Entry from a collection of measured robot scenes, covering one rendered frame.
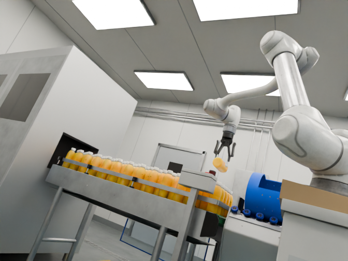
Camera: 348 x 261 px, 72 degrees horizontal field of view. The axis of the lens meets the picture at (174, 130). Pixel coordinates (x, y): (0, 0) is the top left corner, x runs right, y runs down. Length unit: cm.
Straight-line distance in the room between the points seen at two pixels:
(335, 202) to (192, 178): 77
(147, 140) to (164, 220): 472
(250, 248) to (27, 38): 475
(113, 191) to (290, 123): 137
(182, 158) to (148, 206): 396
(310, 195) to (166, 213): 93
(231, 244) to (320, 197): 74
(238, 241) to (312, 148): 81
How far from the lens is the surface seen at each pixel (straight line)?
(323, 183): 106
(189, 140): 573
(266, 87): 159
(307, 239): 95
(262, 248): 153
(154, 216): 167
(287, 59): 130
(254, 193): 155
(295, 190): 98
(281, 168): 518
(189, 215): 147
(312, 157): 96
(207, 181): 143
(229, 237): 157
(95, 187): 204
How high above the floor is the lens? 85
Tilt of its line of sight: 17 degrees up
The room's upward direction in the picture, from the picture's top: 18 degrees clockwise
